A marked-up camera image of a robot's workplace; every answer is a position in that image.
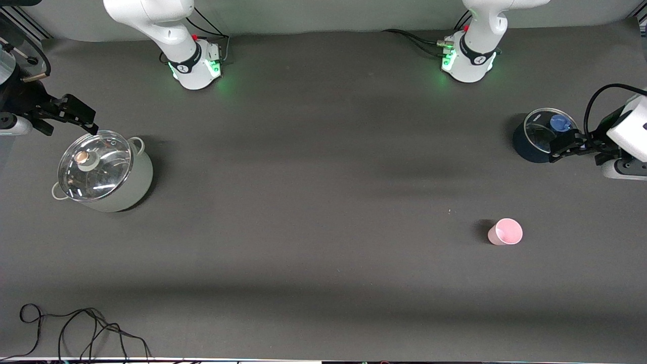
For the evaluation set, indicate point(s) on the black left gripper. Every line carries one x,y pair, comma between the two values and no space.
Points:
598,143

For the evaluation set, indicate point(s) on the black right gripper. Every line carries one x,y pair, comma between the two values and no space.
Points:
21,97

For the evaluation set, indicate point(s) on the pink plastic cup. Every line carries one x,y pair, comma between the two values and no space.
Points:
507,232

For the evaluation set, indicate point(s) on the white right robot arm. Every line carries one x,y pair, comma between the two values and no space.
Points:
172,30

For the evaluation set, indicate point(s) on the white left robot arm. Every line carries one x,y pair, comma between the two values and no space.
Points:
477,30

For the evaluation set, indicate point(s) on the glass lid with blue knob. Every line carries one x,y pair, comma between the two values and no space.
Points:
538,134

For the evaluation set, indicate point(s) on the glass lid with metal knob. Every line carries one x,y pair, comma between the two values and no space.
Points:
101,177

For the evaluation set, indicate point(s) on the black caster wheel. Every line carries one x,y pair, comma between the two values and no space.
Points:
33,60

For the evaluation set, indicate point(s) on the pale grey stockpot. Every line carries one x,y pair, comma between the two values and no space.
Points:
141,182

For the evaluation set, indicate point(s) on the dark grey table mat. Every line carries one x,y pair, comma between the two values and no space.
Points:
323,227

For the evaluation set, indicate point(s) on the aluminium frame rail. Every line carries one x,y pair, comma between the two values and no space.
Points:
25,23

